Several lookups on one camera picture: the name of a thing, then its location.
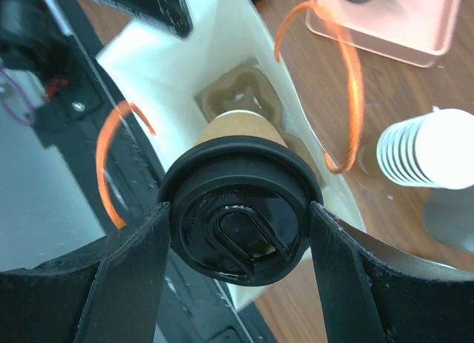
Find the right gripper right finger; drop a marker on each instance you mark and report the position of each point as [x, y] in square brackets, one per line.
[372, 292]

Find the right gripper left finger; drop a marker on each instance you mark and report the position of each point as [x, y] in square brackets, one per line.
[106, 291]

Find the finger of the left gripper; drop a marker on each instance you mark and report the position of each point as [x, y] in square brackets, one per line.
[170, 15]

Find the cream bear paper bag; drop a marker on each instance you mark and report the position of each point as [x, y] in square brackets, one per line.
[161, 76]

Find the tan cardboard cup carrier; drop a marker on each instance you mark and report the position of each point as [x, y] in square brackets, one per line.
[246, 87]

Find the brown paper coffee cup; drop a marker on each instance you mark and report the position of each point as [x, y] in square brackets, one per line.
[248, 123]

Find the black plastic cup lid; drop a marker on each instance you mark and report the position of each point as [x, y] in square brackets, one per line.
[240, 209]

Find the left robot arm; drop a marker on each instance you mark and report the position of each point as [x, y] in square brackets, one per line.
[32, 38]

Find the grey straw holder cup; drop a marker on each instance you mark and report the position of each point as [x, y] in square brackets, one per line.
[447, 216]

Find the stack of paper cups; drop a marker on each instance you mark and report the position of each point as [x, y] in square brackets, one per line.
[434, 150]

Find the salmon pink tray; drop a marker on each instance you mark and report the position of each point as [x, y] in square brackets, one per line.
[415, 32]

